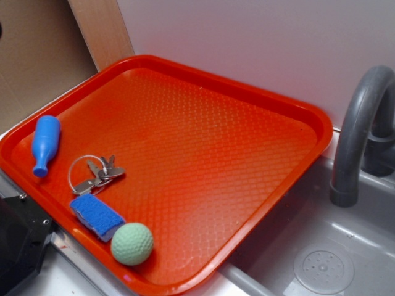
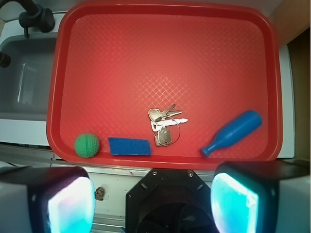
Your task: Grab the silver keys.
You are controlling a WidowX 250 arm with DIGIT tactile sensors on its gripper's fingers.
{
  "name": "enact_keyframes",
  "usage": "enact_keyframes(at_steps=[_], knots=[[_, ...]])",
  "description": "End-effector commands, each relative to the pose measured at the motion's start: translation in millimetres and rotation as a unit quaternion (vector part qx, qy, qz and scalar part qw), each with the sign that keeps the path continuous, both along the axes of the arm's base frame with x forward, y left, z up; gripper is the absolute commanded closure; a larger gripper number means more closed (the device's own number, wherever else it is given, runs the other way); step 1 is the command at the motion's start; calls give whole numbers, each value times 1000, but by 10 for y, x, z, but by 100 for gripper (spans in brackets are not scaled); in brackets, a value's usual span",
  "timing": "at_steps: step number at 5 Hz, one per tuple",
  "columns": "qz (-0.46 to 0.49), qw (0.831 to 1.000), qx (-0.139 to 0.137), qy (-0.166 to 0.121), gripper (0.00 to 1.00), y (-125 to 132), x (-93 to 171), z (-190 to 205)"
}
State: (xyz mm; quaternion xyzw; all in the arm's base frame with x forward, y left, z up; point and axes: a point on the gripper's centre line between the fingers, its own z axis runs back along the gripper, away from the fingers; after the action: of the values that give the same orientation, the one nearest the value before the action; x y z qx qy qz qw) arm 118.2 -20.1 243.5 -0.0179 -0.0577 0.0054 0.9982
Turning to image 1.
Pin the silver keys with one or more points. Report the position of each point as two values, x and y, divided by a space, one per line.
104 172

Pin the orange plastic tray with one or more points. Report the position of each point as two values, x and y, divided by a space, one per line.
206 159

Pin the green golf ball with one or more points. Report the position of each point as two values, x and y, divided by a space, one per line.
132 244

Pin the blue sponge block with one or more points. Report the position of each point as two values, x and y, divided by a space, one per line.
98 217

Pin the grey toy sink basin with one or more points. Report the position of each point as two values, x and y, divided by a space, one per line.
308 246

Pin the blue plastic bowling pin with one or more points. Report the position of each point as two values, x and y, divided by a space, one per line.
45 143

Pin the grey plastic faucet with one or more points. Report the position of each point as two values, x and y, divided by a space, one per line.
366 140

